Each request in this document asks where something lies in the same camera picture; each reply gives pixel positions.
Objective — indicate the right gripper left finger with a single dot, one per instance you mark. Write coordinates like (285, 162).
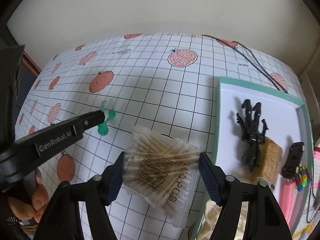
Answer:
(61, 219)

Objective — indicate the teal rimmed white tray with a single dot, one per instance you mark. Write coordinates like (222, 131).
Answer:
(287, 119)

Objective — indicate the colourful building block toy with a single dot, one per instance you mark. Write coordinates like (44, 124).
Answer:
(302, 178)

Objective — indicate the black toy car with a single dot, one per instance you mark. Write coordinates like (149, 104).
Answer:
(294, 157)

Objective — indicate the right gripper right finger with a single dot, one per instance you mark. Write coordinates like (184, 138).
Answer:
(265, 219)

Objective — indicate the cracker snack packet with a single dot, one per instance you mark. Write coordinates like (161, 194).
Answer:
(269, 165)

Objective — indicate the black toy hand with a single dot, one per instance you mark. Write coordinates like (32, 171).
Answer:
(250, 134)

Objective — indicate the green plastic figure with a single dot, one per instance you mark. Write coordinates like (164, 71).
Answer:
(103, 128)

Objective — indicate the fruit pattern grid tablecloth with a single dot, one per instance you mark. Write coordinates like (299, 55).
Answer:
(166, 82)

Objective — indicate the cotton swab pack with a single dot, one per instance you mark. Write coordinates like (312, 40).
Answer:
(163, 171)

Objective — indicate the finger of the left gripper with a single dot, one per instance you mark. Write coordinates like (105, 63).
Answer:
(40, 146)

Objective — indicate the pink hair roller clip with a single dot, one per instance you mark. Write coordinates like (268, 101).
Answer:
(287, 198)

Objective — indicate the cream lace scrunchie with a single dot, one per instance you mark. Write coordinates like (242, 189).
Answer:
(211, 215)

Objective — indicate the person's left hand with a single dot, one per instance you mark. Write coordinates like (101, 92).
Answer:
(39, 201)

